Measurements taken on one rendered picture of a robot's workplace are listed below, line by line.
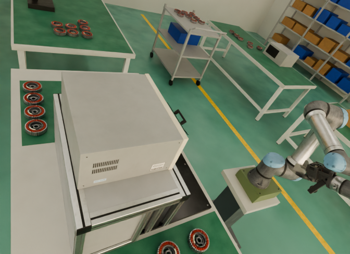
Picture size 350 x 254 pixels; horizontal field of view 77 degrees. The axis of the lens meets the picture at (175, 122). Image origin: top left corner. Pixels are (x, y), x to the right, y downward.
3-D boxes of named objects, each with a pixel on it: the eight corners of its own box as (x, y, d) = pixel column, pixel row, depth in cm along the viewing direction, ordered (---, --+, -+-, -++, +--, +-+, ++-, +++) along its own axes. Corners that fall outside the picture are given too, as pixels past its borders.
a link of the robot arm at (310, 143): (271, 167, 152) (320, 97, 127) (290, 174, 153) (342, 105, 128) (277, 180, 141) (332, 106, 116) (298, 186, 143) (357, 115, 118)
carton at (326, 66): (320, 68, 645) (327, 60, 627) (329, 75, 625) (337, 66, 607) (312, 67, 624) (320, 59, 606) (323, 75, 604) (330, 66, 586)
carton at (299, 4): (298, 8, 681) (303, 1, 667) (308, 13, 661) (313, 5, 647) (291, 6, 659) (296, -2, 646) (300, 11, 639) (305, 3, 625)
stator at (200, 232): (205, 231, 121) (208, 229, 119) (208, 254, 113) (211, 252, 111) (186, 229, 119) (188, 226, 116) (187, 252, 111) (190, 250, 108)
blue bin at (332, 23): (332, 27, 610) (339, 17, 594) (340, 32, 595) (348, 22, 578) (324, 25, 587) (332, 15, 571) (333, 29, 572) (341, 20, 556)
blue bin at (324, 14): (320, 20, 634) (328, 10, 616) (330, 26, 613) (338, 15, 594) (312, 17, 613) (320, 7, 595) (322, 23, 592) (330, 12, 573)
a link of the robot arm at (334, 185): (346, 191, 104) (336, 196, 101) (336, 186, 108) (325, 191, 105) (349, 177, 102) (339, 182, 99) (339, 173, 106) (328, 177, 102)
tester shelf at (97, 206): (136, 98, 134) (137, 92, 131) (187, 200, 95) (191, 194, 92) (53, 100, 111) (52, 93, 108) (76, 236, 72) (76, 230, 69)
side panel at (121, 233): (134, 235, 108) (150, 203, 88) (136, 241, 107) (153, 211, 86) (72, 258, 94) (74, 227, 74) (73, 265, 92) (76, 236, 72)
